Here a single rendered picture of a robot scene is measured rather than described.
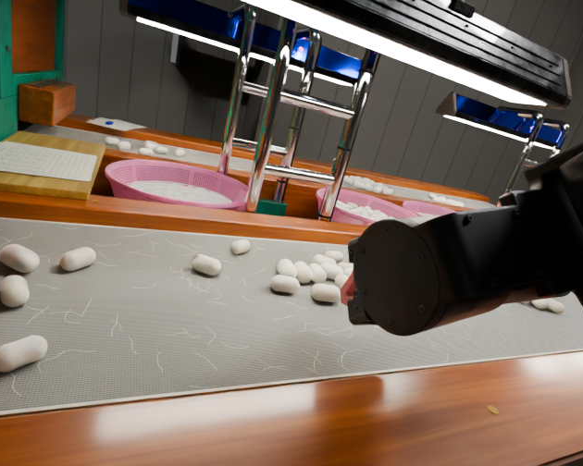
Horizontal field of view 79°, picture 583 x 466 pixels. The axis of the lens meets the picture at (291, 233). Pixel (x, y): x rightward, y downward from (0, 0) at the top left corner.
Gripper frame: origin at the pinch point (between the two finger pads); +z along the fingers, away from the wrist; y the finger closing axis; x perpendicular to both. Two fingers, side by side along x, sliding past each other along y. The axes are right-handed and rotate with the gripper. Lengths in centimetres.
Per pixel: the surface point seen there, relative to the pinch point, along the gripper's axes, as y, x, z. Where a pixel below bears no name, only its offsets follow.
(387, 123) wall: -130, -132, 120
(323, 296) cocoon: -0.8, -0.7, 5.9
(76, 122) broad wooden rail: 35, -57, 71
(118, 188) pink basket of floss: 22.3, -21.1, 29.2
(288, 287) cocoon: 3.1, -1.9, 7.4
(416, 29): -5.5, -27.7, -9.8
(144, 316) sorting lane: 18.8, 1.5, 5.4
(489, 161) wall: -220, -119, 114
